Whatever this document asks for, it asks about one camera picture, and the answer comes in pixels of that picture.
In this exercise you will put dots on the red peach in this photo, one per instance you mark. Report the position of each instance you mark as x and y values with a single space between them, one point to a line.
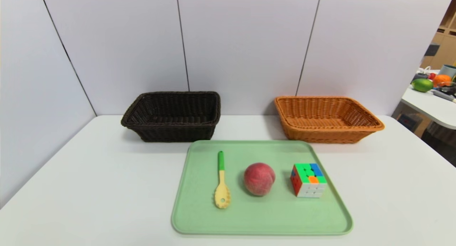
259 179

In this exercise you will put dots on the colourful puzzle cube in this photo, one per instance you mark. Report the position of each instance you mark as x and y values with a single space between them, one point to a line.
308 182

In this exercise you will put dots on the dark brown wicker basket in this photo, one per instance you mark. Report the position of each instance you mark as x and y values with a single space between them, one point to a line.
171 132

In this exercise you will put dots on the orange wicker basket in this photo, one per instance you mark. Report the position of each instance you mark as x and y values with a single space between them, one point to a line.
320 135

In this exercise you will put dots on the light green plastic tray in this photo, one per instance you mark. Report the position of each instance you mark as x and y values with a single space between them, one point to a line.
263 214

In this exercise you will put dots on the dark box under table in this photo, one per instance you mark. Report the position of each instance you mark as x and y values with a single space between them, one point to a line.
408 120

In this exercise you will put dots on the green round fruit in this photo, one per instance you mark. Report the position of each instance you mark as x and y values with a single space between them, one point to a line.
422 85

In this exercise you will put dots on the white side table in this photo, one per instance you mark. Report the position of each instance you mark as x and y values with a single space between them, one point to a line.
431 107

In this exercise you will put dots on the small red fruit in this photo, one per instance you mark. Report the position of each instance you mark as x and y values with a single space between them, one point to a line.
432 76

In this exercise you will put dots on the grey flat device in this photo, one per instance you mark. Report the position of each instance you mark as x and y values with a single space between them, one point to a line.
443 95

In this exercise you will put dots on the orange round fruit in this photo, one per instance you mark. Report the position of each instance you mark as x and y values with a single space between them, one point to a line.
441 79

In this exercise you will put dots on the teal cup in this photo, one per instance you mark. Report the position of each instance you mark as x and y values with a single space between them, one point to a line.
449 71

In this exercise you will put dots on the wooden shelf unit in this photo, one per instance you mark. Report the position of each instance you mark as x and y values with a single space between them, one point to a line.
447 43

